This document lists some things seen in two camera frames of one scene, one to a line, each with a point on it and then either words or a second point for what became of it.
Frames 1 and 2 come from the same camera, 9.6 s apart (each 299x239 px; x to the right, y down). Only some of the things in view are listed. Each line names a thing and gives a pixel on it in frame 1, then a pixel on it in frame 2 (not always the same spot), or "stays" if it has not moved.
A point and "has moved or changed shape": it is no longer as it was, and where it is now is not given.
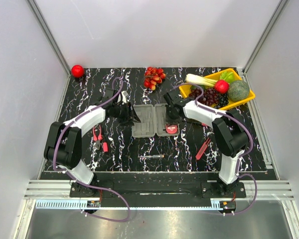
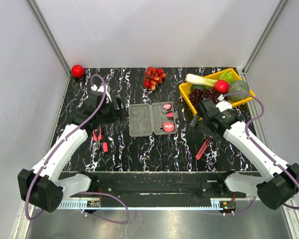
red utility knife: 203,149 stays
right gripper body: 170,117 → 204,128
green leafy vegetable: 228,76 stays
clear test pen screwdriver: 152,156 → 160,112
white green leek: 198,79 stays
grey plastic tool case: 153,121 stays
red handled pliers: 100,137 stays
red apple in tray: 222,86 stays
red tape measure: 171,128 has moved or changed shape
